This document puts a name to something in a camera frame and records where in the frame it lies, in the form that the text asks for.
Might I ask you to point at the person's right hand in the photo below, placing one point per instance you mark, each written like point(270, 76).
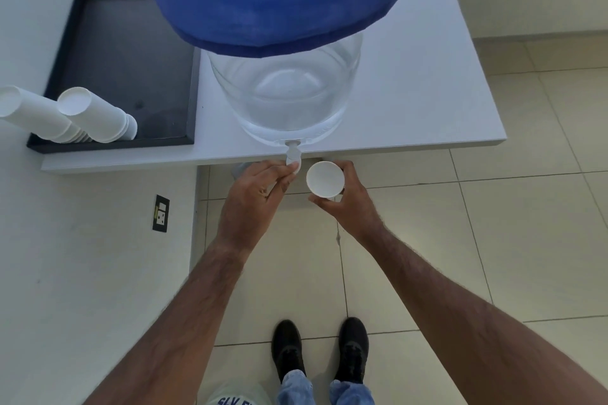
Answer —
point(354, 212)

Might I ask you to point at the person's left hand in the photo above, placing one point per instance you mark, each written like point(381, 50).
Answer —
point(247, 210)

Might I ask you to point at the person's left thumb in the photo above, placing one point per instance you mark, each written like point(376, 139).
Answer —
point(279, 187)

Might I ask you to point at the person's right thumb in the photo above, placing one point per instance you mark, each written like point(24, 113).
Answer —
point(322, 203)

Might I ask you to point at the white paper cup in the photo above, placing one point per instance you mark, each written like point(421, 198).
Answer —
point(324, 179)

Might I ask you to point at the white dispenser tap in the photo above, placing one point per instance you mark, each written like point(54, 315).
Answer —
point(292, 153)

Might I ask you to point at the person's left forearm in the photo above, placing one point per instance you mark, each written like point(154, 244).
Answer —
point(185, 324)

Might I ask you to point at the person's right forearm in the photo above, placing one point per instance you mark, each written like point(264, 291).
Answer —
point(456, 324)

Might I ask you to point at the clear water jug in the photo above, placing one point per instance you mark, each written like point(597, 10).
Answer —
point(285, 96)

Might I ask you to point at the person's black right shoe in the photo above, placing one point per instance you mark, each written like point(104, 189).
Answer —
point(352, 347)

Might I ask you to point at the person's black shoe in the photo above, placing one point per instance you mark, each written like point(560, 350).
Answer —
point(352, 347)
point(288, 347)

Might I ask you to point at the person's black left shoe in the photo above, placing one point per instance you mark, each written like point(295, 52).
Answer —
point(288, 347)

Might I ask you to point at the person's blue jeans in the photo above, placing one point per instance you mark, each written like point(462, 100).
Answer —
point(297, 390)

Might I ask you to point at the stack of white cups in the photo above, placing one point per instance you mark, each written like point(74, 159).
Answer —
point(33, 113)
point(97, 115)

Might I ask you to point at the black tray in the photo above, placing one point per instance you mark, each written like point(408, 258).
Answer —
point(128, 53)

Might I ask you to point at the person's white shirt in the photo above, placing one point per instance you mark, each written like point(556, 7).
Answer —
point(237, 397)

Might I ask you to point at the black wall outlet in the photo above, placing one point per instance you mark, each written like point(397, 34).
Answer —
point(161, 213)

